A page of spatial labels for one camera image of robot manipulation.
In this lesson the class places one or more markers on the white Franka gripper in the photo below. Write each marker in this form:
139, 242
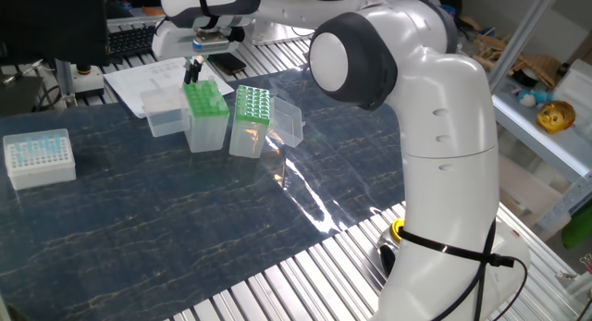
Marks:
171, 43

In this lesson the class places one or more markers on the translucent tip box green rack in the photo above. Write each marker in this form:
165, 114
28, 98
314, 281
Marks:
247, 140
208, 131

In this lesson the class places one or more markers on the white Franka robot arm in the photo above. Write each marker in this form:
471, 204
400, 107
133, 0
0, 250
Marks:
444, 127

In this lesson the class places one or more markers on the white tip box blue tips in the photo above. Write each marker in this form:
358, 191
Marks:
41, 173

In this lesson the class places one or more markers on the black smartphone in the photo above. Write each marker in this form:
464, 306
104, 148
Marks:
230, 63

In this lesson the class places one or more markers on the white paper sheet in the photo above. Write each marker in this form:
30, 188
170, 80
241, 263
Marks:
139, 76

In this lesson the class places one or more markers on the black keyboard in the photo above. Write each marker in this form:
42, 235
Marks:
131, 41

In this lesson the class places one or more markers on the orange object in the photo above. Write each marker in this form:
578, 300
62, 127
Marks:
152, 10

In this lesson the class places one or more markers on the white stand base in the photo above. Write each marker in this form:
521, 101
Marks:
90, 85

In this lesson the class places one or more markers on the black monitor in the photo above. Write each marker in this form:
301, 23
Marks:
46, 25

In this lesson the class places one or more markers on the dark marble pattern mat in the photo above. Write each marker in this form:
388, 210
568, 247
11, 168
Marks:
139, 219

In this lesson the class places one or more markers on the silver metal bar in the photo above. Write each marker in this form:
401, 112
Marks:
20, 72

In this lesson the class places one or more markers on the black box device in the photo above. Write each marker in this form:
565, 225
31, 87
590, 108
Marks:
18, 94

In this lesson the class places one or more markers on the glass jar gold lid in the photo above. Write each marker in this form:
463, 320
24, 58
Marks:
395, 230

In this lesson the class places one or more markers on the blue white toy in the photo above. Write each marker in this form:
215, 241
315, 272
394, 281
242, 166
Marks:
534, 97

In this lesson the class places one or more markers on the white foam block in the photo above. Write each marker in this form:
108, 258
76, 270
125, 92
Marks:
527, 196

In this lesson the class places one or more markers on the golden toy figure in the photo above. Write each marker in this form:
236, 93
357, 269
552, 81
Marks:
555, 116

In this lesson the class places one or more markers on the white metal shelf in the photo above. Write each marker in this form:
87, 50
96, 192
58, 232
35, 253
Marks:
555, 150

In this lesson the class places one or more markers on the grey slotted angle beam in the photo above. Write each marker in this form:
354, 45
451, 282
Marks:
564, 205

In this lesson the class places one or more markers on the aluminium frame rail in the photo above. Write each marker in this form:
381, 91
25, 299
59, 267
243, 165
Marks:
134, 19

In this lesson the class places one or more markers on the white pedestal metal base plate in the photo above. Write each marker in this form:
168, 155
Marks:
277, 36

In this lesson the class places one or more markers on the aluminium frame post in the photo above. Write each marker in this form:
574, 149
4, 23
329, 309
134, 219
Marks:
522, 34
65, 80

